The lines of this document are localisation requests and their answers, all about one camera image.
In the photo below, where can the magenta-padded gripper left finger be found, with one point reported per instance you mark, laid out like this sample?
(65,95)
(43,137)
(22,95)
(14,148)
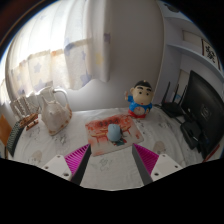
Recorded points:
(77,158)

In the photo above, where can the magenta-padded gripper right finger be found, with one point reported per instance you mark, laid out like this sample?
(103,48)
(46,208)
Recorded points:
(146,158)

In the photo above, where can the light blue computer mouse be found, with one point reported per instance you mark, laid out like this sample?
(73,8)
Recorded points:
(114,132)

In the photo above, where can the white printed tablecloth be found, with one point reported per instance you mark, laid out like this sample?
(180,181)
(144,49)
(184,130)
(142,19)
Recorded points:
(166,133)

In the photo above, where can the large white conch shell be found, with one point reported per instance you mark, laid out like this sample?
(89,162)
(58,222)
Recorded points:
(55,115)

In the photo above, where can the small black box device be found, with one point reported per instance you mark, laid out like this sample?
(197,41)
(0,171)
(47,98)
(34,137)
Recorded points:
(192,133)

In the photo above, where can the black router with antennas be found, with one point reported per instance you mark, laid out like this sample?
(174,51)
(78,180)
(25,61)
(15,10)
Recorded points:
(171,108)

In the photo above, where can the cartoon boy figurine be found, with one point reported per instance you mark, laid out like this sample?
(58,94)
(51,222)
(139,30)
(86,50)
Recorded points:
(141,98)

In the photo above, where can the wooden model sailing ship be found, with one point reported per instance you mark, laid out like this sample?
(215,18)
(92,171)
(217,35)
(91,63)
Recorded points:
(29,120)

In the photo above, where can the white radiator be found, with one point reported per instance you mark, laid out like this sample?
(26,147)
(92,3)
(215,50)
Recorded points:
(23,103)

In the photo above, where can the black monitor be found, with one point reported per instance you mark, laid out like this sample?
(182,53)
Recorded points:
(205,106)

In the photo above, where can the white star-print curtain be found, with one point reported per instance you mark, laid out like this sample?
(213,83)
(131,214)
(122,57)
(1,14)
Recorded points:
(56,50)

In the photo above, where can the white shelf unit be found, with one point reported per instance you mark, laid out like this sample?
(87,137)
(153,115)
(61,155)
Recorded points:
(196,43)

